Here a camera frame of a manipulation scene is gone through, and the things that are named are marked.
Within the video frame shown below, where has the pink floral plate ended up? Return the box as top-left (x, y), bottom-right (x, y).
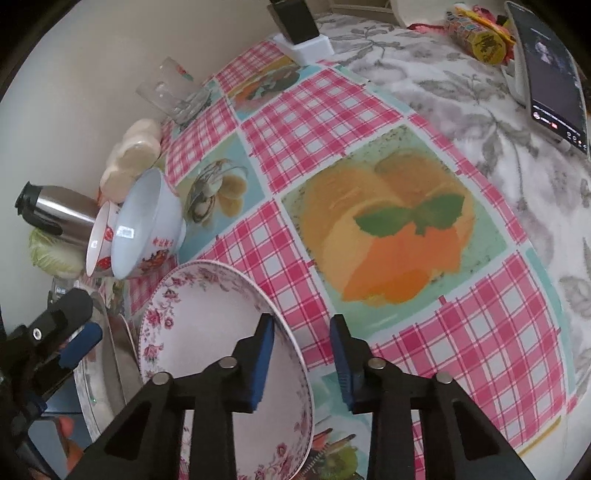
top-left (139, 260), bottom-right (315, 480)

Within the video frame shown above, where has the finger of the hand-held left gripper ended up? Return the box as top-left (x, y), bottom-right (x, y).
top-left (4, 289), bottom-right (94, 367)
top-left (28, 322), bottom-right (103, 403)

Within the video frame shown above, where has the white device stand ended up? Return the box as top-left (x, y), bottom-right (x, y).
top-left (272, 34), bottom-right (332, 66)

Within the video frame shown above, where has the grey floral cloth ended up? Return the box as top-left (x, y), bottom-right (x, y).
top-left (318, 9), bottom-right (591, 416)

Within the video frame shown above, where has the smartphone with lit screen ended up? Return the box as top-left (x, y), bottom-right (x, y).
top-left (505, 0), bottom-right (591, 161)

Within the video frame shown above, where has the stainless steel kettle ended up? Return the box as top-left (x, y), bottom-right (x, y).
top-left (14, 181), bottom-right (101, 248)

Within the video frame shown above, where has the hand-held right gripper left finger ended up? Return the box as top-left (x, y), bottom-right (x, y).
top-left (69, 313), bottom-right (276, 480)

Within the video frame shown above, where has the yellow snack package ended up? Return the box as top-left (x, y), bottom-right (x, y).
top-left (444, 4), bottom-right (514, 66)

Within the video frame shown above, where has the bag of white buns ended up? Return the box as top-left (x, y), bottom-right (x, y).
top-left (99, 117), bottom-right (163, 205)

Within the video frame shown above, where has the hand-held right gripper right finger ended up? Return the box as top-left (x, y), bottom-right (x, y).
top-left (329, 314), bottom-right (536, 480)

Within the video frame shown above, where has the black device on stand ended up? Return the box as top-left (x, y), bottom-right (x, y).
top-left (269, 0), bottom-right (320, 45)

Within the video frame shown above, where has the large white red-print bowl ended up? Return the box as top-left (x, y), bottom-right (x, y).
top-left (112, 167), bottom-right (188, 281)

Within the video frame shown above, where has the clear drinking glass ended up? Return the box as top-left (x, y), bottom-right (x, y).
top-left (135, 56), bottom-right (212, 124)

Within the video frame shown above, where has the small white red-print bowl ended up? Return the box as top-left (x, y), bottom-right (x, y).
top-left (85, 200), bottom-right (122, 278)

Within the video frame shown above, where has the pink checked tablecloth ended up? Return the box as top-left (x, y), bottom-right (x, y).
top-left (106, 37), bottom-right (579, 480)

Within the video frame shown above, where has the napa cabbage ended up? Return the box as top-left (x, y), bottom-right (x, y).
top-left (29, 227), bottom-right (87, 279)

